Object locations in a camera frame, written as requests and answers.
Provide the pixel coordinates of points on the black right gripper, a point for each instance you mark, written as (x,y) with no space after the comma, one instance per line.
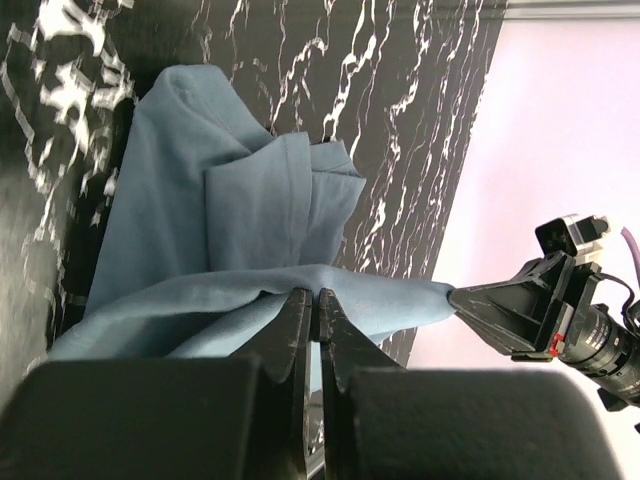
(525,317)

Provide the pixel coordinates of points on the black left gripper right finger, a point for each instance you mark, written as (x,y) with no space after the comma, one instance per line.
(382,421)

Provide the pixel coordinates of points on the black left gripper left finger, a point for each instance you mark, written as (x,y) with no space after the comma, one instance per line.
(239,417)

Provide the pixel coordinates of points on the slate blue t shirt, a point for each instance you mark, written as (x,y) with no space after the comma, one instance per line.
(215,221)

